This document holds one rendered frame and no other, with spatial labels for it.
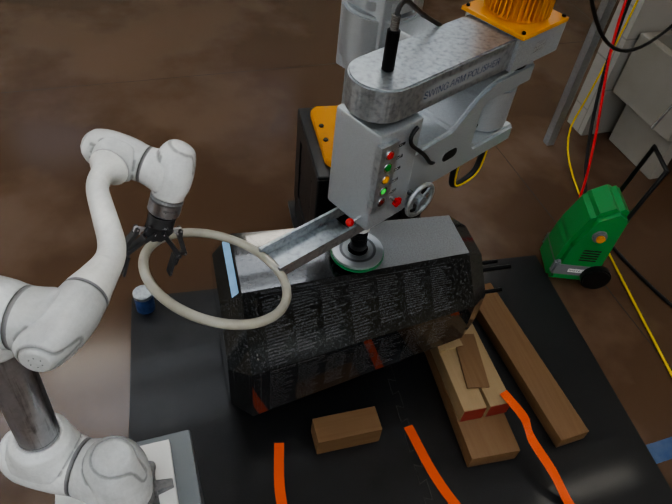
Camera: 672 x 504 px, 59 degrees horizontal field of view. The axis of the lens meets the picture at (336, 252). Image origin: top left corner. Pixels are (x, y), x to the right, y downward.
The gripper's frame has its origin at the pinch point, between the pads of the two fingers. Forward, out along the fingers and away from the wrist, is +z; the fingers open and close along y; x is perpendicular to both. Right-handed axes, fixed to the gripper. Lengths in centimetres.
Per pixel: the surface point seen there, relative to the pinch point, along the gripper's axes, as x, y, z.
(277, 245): 12, 50, -1
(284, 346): 3, 65, 42
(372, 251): 14, 98, 3
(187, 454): -31, 14, 48
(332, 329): 1, 83, 33
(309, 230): 15, 64, -6
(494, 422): -39, 167, 63
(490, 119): 20, 132, -59
